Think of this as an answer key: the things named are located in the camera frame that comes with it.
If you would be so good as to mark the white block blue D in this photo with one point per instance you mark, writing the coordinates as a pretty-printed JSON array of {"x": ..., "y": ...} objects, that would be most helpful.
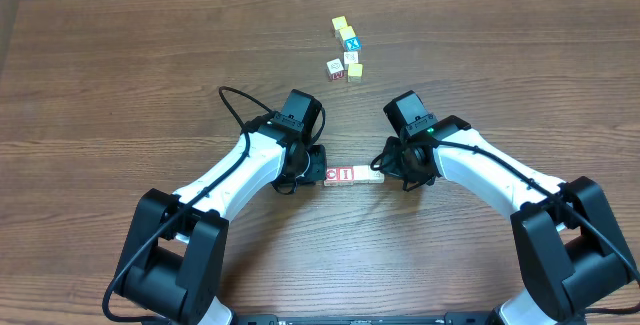
[{"x": 332, "y": 177}]

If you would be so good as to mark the yellow wooden block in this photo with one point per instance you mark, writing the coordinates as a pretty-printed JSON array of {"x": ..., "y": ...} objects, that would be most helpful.
[
  {"x": 345, "y": 34},
  {"x": 339, "y": 23}
]

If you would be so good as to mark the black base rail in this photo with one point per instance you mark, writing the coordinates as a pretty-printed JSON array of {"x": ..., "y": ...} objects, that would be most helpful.
[{"x": 450, "y": 318}]

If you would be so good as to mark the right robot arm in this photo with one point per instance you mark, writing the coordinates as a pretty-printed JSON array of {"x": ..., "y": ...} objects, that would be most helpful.
[{"x": 570, "y": 248}]

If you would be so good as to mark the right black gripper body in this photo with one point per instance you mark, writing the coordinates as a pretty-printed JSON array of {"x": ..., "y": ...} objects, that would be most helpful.
[{"x": 388, "y": 160}]

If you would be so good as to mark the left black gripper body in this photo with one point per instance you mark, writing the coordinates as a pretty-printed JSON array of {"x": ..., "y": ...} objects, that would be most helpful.
[{"x": 318, "y": 160}]

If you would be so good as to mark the white picture block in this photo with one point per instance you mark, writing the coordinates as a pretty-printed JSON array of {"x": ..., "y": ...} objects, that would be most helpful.
[
  {"x": 350, "y": 57},
  {"x": 376, "y": 176}
]

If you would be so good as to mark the yellow block middle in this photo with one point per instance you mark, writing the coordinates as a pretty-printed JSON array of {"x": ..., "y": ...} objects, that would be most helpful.
[{"x": 355, "y": 72}]

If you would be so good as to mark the white block red side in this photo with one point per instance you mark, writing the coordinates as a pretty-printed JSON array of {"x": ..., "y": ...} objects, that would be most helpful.
[{"x": 335, "y": 69}]

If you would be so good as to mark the red I wooden block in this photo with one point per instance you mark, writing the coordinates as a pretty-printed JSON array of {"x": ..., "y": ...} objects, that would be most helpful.
[{"x": 345, "y": 175}]

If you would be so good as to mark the yellow top wooden block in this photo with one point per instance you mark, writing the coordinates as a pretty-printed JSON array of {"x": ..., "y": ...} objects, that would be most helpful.
[{"x": 339, "y": 23}]

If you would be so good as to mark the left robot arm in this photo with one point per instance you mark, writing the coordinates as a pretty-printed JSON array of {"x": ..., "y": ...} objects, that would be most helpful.
[{"x": 170, "y": 267}]

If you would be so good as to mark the blue X wooden block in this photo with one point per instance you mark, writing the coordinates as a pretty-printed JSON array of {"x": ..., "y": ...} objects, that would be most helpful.
[{"x": 352, "y": 44}]

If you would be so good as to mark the white ladybug wooden block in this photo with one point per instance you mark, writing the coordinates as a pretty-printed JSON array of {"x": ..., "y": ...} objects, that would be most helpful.
[{"x": 361, "y": 174}]

